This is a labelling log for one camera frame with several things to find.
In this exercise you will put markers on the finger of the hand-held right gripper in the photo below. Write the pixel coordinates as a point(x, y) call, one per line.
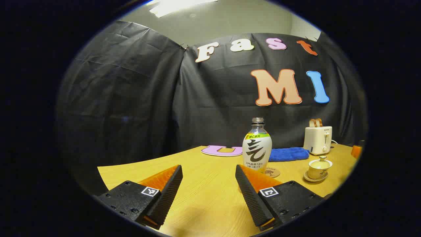
point(356, 151)

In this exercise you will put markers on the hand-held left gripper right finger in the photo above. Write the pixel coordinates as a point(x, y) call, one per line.
point(251, 197)

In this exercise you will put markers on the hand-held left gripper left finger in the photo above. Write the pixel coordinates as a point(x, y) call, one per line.
point(166, 197)

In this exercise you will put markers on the round brown coaster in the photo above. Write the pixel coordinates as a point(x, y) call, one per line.
point(274, 172)

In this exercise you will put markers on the white porcelain teacup lid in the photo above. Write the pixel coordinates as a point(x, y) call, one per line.
point(320, 163)

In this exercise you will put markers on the clear plastic water bottle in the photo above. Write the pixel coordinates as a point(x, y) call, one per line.
point(256, 154)

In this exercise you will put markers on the white porcelain teacup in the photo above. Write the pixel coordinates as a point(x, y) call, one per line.
point(316, 173)

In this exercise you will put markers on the cream toaster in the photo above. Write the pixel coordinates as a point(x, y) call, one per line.
point(316, 140)

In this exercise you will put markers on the toast slice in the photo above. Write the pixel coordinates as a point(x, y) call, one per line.
point(312, 123)
point(319, 123)

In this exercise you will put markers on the white porcelain saucer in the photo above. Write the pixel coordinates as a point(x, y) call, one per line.
point(309, 178)

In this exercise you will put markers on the pink letter cutout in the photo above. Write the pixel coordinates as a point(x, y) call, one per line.
point(217, 151)

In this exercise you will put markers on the blue towel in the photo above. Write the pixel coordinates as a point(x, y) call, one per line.
point(289, 154)

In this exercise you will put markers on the black backdrop cloth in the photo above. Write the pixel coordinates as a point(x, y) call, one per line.
point(131, 98)

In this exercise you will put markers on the ceiling light panel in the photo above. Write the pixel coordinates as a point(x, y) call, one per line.
point(177, 6)

